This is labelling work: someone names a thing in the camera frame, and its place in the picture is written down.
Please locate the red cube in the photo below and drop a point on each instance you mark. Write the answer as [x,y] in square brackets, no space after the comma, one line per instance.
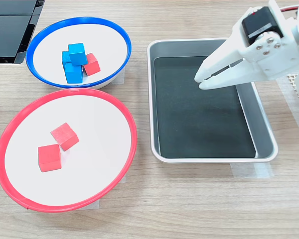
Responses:
[92,66]
[64,136]
[49,158]

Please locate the black tray mat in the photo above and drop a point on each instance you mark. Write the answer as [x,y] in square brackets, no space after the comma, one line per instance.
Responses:
[201,124]

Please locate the clear tape strip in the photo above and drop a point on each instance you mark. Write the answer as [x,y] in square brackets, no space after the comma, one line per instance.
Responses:
[251,170]
[289,99]
[94,205]
[121,77]

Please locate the steel tray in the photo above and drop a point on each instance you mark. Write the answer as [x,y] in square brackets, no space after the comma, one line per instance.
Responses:
[264,129]

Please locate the blue-rimmed white plate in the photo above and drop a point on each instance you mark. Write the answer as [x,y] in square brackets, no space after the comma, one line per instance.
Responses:
[102,44]

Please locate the blue cube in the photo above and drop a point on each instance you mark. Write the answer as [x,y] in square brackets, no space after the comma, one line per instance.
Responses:
[65,56]
[77,53]
[73,74]

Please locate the red-rimmed white plate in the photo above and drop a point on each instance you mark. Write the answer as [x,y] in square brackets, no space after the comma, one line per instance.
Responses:
[97,149]

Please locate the black flat panel device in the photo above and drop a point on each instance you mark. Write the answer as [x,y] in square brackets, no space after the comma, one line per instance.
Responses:
[7,35]

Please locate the pale perforated base plate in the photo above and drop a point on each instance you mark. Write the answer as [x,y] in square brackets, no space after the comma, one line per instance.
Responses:
[292,81]

